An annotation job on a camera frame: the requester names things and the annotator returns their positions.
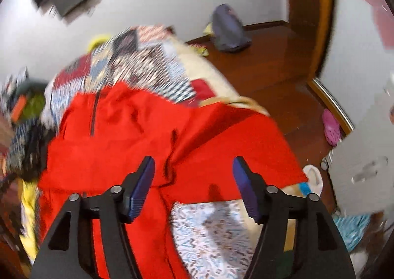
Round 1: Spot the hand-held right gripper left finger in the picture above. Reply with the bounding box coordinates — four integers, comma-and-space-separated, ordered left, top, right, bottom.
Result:
31, 156, 156, 279

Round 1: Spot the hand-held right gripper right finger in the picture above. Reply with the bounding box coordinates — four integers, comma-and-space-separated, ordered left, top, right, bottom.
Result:
232, 156, 358, 279

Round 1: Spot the red jacket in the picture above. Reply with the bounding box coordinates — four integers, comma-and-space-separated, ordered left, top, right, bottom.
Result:
37, 81, 308, 279

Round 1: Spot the dark patterned cloth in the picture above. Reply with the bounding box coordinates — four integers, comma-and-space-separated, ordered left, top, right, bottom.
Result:
8, 117, 50, 183

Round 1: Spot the white slipper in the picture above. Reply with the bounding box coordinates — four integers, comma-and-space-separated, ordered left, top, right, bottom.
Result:
302, 165, 324, 197

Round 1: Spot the pink clog shoe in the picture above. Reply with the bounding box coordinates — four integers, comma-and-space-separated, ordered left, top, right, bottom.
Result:
321, 109, 342, 147

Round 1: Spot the teal patterned cloth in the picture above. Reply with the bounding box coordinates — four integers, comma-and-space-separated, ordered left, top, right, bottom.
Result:
333, 214, 371, 252

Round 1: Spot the metal door threshold strip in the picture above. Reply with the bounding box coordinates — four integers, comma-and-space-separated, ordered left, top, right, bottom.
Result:
309, 78, 355, 134

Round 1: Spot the patchwork printed blanket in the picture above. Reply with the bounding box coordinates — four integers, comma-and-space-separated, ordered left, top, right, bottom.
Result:
0, 25, 259, 279

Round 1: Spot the bed with cream mattress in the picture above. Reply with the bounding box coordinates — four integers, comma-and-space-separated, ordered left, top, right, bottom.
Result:
172, 40, 272, 117

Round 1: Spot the grey-blue bag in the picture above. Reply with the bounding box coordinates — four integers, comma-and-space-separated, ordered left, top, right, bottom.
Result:
211, 4, 251, 52

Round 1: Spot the wooden door frame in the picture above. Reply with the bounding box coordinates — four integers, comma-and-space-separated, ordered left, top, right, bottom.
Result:
288, 0, 336, 78

